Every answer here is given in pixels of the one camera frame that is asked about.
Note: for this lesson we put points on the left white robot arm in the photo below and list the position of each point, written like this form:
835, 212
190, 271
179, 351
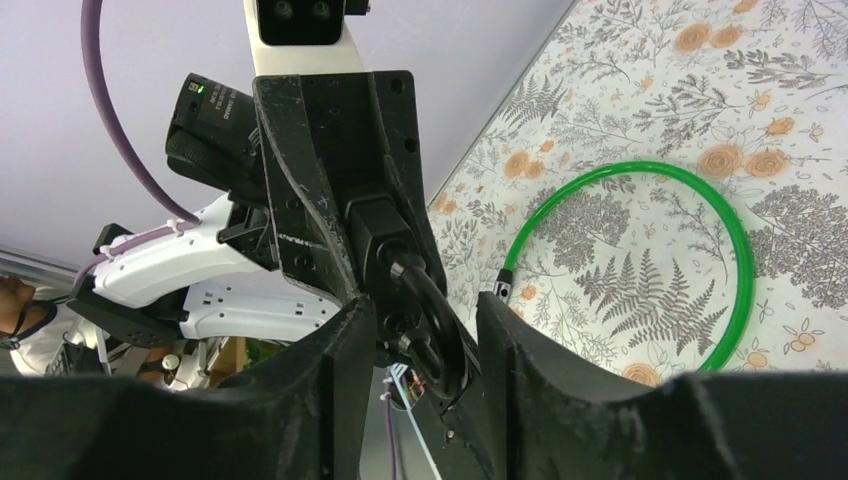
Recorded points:
213, 139

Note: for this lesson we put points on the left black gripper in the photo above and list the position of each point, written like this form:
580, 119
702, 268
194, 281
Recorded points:
365, 112

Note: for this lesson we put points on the black padlock with keys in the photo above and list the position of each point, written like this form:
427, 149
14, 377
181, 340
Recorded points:
411, 308

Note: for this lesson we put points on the floral table mat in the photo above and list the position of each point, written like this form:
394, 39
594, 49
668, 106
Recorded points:
666, 190

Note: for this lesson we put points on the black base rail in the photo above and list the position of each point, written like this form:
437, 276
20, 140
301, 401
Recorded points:
452, 437

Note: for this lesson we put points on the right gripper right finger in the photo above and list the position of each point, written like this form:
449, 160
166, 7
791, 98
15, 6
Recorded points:
555, 415

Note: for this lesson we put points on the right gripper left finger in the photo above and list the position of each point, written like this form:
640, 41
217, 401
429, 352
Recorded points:
300, 414

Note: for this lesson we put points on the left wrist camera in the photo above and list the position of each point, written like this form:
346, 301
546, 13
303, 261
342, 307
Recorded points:
303, 37

